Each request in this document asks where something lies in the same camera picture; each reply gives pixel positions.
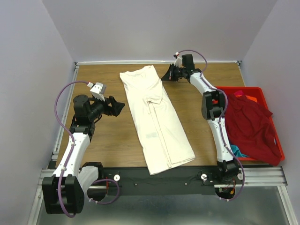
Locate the teal t shirt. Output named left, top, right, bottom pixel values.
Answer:
left=230, top=144, right=248, bottom=158

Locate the aluminium table frame rail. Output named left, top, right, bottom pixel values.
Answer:
left=27, top=62, right=79, bottom=225

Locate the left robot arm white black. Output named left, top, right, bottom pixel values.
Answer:
left=42, top=95, right=125, bottom=218

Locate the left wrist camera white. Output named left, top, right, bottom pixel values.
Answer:
left=87, top=82, right=106, bottom=101

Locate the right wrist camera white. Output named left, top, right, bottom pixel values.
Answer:
left=173, top=52, right=182, bottom=67

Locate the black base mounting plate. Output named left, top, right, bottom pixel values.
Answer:
left=87, top=166, right=242, bottom=201

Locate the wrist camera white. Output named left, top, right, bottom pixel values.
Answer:
left=87, top=82, right=106, bottom=101
left=173, top=52, right=182, bottom=67

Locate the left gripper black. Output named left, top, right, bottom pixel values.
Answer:
left=88, top=94, right=126, bottom=121

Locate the dark red t shirt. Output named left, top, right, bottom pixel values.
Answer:
left=225, top=94, right=281, bottom=166

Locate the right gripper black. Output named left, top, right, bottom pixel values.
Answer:
left=160, top=64, right=185, bottom=83

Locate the orange t shirt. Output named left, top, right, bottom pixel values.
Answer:
left=234, top=90, right=257, bottom=103

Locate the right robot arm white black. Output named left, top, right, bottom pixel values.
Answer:
left=161, top=51, right=240, bottom=184

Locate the white t shirt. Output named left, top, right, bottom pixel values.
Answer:
left=120, top=66, right=195, bottom=175

